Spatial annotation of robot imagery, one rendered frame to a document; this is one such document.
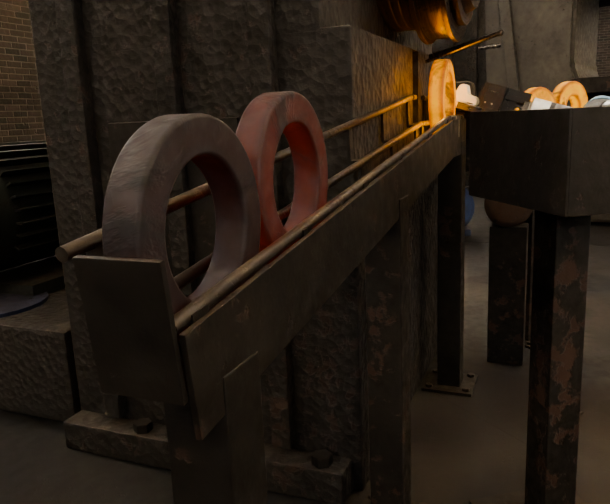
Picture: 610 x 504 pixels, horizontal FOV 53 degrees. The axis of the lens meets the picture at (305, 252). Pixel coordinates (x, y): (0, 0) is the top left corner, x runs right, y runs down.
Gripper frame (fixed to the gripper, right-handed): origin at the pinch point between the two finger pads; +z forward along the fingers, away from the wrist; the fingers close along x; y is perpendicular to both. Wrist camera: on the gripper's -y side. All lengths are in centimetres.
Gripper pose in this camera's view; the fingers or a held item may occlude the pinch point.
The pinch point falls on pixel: (445, 101)
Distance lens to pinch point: 165.9
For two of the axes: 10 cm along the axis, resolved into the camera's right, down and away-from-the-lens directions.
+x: -3.8, 2.1, -9.0
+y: 2.4, -9.2, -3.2
